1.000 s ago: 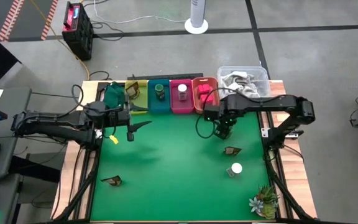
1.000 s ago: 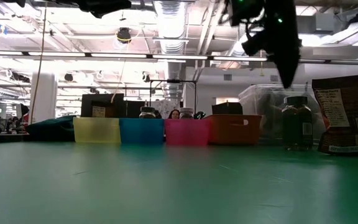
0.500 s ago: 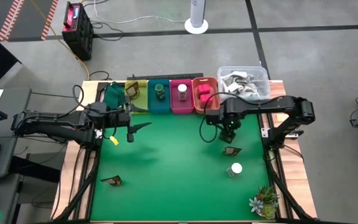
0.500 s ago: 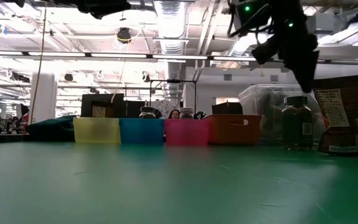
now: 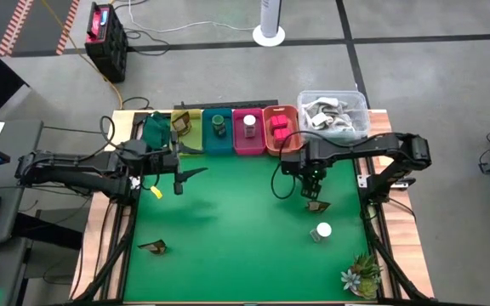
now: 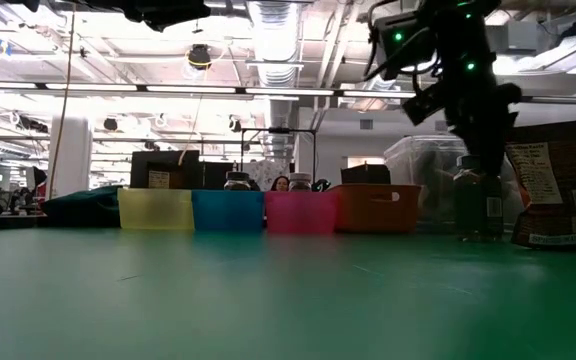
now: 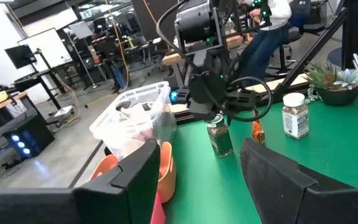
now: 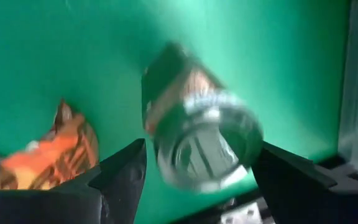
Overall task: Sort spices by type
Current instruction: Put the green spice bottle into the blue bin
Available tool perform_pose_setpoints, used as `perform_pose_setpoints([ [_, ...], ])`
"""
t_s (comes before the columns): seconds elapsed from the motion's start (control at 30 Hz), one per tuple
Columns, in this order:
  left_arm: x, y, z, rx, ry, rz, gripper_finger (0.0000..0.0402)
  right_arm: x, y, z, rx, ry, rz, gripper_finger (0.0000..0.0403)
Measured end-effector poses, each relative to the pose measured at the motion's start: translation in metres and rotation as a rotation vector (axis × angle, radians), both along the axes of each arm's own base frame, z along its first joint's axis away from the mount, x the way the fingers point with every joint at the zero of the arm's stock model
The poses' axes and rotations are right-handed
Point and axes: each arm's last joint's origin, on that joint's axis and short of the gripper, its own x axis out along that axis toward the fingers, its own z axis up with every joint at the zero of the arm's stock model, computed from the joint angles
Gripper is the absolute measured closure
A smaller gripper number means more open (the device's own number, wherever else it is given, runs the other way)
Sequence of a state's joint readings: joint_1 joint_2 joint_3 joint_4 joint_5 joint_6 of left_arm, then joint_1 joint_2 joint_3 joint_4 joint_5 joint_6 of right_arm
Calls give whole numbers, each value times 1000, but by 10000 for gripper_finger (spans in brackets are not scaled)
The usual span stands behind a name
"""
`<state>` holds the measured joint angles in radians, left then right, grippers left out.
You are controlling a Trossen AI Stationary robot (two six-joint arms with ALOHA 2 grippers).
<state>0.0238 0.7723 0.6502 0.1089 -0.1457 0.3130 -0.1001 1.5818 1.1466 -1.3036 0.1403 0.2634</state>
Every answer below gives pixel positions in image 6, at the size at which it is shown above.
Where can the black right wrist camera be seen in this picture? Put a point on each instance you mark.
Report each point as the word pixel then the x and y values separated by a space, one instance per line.
pixel 403 42

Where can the brown spice pouch white label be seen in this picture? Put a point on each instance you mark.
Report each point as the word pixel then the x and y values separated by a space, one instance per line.
pixel 558 190

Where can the white column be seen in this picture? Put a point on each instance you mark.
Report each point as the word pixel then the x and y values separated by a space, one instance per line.
pixel 70 155

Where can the pink plastic bin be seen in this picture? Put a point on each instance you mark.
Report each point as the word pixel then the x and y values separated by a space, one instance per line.
pixel 300 214

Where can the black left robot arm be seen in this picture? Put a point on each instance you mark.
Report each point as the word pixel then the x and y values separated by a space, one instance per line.
pixel 168 12

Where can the yellow plastic bin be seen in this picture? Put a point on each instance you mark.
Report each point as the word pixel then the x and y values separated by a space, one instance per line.
pixel 155 210

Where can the black ceiling dome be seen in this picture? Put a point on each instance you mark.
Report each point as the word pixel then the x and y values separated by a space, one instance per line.
pixel 199 56

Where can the dark spice jar grey lid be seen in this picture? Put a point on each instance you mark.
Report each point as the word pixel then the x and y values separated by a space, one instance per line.
pixel 237 181

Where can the silver ribbed ventilation duct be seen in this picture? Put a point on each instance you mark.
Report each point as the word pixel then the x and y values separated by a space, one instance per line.
pixel 278 50

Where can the green herb jar black lid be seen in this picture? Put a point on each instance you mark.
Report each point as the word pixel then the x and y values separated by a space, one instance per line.
pixel 478 210

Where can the dark green bag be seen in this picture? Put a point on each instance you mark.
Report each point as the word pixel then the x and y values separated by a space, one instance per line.
pixel 83 207

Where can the orange plastic bin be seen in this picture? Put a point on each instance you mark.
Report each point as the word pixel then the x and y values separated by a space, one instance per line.
pixel 375 212

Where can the black box with label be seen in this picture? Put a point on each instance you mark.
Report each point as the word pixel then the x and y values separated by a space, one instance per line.
pixel 140 170

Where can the black case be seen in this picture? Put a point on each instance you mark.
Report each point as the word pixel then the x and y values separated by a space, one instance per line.
pixel 365 175

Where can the black background robot arm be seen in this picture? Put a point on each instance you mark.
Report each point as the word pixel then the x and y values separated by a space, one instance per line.
pixel 321 185

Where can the long ceiling light bar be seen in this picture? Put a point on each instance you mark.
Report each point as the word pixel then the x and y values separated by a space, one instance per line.
pixel 193 90

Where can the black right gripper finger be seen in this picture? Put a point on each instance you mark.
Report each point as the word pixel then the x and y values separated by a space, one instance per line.
pixel 488 152

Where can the clear plastic storage box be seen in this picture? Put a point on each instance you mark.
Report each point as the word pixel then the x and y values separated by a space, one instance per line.
pixel 418 160

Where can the blue plastic bin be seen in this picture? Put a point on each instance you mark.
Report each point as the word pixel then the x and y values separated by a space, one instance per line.
pixel 228 212

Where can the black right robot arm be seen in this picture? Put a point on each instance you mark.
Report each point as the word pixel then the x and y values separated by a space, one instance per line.
pixel 438 4

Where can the person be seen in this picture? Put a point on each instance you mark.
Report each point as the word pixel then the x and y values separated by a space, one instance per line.
pixel 280 184

